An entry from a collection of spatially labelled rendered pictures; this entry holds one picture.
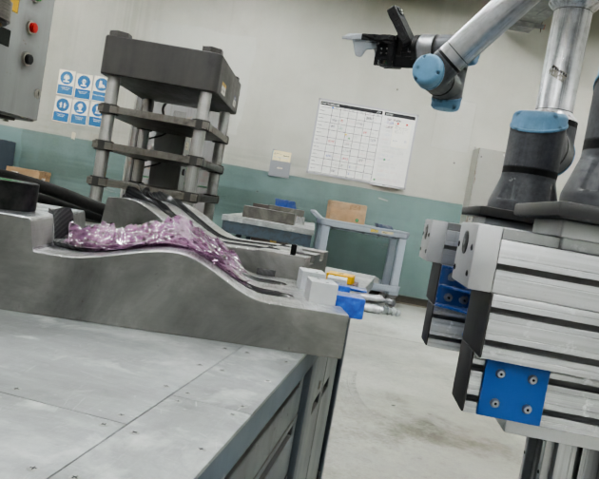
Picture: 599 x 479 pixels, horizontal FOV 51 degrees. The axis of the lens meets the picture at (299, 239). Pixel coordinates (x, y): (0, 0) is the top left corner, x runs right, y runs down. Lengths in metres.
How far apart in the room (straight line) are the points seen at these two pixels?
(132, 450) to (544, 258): 0.62
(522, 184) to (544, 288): 0.54
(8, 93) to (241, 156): 5.99
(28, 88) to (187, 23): 6.25
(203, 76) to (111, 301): 4.36
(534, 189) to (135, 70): 4.13
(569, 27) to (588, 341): 0.90
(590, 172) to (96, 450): 0.73
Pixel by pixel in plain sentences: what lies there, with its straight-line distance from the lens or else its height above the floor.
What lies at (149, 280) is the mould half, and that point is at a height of 0.86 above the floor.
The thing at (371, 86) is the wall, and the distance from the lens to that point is 7.68.
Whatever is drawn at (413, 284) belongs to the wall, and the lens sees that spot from 7.67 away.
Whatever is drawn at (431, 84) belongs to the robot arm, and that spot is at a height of 1.30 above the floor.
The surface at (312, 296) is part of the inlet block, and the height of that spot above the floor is 0.86.
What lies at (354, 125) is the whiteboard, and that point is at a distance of 7.59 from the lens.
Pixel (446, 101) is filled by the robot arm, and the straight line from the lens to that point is 1.66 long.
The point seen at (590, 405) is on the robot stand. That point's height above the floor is 0.77.
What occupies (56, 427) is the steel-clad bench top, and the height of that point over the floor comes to 0.80.
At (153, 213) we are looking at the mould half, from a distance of 1.13.
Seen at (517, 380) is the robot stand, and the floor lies 0.78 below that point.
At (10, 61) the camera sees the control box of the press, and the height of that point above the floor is 1.20.
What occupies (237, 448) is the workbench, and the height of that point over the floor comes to 0.78.
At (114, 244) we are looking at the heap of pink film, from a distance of 0.81.
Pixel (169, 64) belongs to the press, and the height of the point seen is 1.87.
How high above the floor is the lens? 0.98
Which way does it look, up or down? 3 degrees down
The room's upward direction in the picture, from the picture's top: 10 degrees clockwise
